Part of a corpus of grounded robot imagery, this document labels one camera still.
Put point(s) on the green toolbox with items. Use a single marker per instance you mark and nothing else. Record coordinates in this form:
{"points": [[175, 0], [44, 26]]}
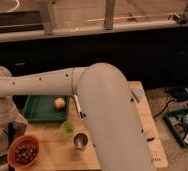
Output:
{"points": [[177, 122]]}

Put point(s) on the dark purple grape bunch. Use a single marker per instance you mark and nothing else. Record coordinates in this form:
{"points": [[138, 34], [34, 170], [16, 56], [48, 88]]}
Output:
{"points": [[25, 152]]}

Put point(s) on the green plastic tray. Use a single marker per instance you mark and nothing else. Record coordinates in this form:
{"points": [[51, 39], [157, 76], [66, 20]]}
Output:
{"points": [[42, 109]]}

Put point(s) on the metal steel cup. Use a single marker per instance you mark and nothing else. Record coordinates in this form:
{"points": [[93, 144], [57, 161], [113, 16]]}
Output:
{"points": [[80, 141]]}

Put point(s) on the dark blue device on floor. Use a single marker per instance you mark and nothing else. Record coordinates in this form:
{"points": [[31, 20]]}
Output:
{"points": [[179, 93]]}

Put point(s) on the peach coloured fruit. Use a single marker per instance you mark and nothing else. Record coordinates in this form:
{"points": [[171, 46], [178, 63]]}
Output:
{"points": [[59, 103]]}

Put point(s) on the wooden railing frame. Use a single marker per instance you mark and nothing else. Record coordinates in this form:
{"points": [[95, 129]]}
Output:
{"points": [[39, 19]]}

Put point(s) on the small green cup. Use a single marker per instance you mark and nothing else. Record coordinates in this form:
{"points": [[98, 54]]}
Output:
{"points": [[68, 128]]}

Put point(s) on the red plastic bowl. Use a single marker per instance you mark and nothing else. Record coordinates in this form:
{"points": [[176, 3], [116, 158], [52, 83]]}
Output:
{"points": [[11, 156]]}

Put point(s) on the grey cloth on table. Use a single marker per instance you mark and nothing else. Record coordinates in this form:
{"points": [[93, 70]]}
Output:
{"points": [[137, 93]]}

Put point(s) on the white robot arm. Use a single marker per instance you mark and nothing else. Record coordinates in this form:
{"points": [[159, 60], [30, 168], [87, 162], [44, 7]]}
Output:
{"points": [[107, 107]]}

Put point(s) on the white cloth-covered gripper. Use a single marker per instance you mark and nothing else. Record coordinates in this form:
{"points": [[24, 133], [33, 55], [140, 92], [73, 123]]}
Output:
{"points": [[10, 116]]}

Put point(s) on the white handled knife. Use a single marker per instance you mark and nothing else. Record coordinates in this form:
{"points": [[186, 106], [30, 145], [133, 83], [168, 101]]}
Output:
{"points": [[78, 107]]}

